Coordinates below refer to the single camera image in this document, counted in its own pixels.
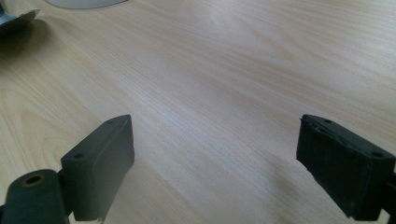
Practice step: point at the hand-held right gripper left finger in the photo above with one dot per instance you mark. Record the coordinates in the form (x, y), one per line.
(96, 168)

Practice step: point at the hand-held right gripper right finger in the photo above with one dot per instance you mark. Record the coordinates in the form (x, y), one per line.
(345, 174)

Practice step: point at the white round plate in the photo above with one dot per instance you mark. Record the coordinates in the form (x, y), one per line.
(84, 3)

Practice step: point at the shiny metal object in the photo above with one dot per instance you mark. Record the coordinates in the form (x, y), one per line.
(12, 18)

